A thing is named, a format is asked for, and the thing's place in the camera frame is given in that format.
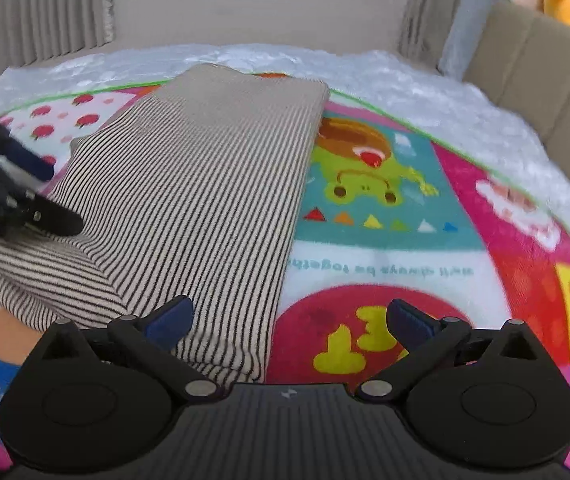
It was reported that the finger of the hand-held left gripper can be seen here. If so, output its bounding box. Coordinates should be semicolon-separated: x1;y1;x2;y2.
15;192;86;239
0;136;56;183

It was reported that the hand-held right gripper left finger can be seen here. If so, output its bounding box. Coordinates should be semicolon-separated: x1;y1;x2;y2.
40;296;222;403

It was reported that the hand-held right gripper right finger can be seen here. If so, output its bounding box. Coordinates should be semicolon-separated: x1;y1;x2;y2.
356;298;538;403

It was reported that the striped beige garment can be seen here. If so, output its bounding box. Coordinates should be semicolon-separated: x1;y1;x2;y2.
0;62;332;384

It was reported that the colourful printed blanket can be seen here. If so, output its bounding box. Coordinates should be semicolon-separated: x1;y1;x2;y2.
0;72;570;472

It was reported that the beige pleated curtain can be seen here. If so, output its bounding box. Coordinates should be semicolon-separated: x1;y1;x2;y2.
1;0;116;67
396;0;466;57

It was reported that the beige padded headboard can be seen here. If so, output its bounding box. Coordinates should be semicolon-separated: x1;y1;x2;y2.
462;0;570;162

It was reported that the white sheer curtain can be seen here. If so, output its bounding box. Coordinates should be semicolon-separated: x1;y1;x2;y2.
438;0;514;79

